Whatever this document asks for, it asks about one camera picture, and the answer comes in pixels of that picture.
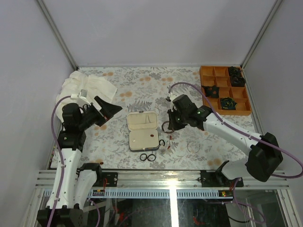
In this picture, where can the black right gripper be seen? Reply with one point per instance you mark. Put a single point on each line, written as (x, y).
(173, 125)

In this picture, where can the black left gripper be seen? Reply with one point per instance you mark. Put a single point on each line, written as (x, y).
(108, 110)

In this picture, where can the cream navy jewelry box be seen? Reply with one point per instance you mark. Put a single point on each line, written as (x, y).
(141, 125)

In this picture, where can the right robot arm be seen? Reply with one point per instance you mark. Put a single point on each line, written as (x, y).
(262, 156)

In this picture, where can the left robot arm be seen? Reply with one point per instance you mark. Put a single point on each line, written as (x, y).
(72, 183)

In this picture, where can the dark purple bangle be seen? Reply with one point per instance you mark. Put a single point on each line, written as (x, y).
(166, 130)

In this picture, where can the white crumpled cloth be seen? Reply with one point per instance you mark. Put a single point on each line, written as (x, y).
(95, 86)

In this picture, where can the silver hoop bangle right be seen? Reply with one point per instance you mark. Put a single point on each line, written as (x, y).
(193, 147)

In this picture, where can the floral patterned tablecloth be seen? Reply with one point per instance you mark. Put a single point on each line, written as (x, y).
(145, 89)

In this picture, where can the dark flower with blue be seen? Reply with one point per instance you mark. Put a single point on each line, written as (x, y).
(228, 103)

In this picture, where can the wooden compartment tray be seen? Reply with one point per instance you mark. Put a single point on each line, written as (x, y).
(215, 84)

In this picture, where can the dark fabric flower in tray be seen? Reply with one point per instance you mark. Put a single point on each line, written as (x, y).
(236, 78)

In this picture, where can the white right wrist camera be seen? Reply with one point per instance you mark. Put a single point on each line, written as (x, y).
(171, 97)

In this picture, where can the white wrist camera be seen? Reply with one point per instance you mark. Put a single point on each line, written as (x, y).
(171, 97)
(81, 98)

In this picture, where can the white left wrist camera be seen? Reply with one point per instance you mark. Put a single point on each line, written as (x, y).
(81, 98)

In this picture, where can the aluminium mounting rail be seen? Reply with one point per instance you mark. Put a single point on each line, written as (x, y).
(157, 184)

